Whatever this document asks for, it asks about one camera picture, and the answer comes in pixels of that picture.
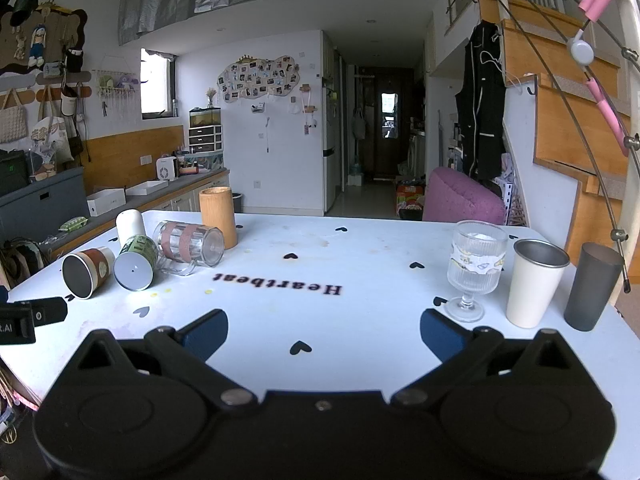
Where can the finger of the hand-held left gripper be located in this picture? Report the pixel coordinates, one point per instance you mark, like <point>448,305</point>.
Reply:
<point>47,310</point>

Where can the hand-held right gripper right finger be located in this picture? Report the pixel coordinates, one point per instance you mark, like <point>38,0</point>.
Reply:
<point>440,336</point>

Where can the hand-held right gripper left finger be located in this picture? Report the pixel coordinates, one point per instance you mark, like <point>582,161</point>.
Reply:
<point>206,334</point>

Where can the brown paper cup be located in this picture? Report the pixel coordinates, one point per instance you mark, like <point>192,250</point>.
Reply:
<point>92,267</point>

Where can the green printed cup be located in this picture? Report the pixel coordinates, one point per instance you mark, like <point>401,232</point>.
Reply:
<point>135,262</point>

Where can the white metal cup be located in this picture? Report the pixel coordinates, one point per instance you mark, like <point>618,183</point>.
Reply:
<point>532,290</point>

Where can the bamboo wooden cup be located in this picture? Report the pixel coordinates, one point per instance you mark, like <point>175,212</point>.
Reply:
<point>217,217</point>

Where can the white cylindrical cup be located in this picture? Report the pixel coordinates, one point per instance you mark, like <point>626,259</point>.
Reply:
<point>131,222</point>

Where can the grey frosted cup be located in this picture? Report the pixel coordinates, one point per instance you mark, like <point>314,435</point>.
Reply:
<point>590,295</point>

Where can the clear ribbed glass goblet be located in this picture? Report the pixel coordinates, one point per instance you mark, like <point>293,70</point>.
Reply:
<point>475,265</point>

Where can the green snack packet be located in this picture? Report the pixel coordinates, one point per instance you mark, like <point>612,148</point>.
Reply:
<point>74,223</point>

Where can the clear glass mug brown bands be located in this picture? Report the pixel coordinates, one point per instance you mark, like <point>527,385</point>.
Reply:
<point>187,245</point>

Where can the grey cabinet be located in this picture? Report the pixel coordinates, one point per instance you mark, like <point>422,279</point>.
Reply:
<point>42,205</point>

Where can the white cardboard box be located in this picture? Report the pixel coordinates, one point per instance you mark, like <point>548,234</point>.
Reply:
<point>106,202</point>

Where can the black trash bin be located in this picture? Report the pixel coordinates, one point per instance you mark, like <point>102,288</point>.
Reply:
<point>237,202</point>

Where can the purple armchair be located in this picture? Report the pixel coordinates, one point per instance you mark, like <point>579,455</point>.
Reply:
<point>460,200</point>

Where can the red printed box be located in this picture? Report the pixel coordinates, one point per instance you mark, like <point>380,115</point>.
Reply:
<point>410,200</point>

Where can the flat white tray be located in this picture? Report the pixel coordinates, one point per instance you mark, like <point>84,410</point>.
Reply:
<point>147,187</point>

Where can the small white appliance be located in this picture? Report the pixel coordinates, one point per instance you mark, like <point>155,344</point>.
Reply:
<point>166,167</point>

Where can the printed canvas tote bag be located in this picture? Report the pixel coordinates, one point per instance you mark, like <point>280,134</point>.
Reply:
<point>52,137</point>

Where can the cream knitted tote bag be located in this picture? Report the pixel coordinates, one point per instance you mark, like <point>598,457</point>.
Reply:
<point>12,122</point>

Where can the small drawer organiser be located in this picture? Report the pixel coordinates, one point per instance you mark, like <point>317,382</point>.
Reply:
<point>205,139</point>

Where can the dark wooden door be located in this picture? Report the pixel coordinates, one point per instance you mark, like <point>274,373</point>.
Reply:
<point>392,125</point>

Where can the glass fish tank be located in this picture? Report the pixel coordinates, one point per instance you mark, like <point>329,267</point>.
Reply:
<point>205,117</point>

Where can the black hanging coat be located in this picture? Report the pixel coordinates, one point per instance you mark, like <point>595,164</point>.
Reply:
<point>480,105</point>

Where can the wooden staircase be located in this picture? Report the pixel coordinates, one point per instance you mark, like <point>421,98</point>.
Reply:
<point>560,125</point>

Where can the window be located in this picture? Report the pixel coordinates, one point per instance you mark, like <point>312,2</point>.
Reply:
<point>156,85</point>

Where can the cloud shaped photo board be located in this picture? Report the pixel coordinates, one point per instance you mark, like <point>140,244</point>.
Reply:
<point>257,80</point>

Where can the brown wall peg board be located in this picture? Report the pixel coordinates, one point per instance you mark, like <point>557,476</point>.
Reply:
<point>30,40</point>

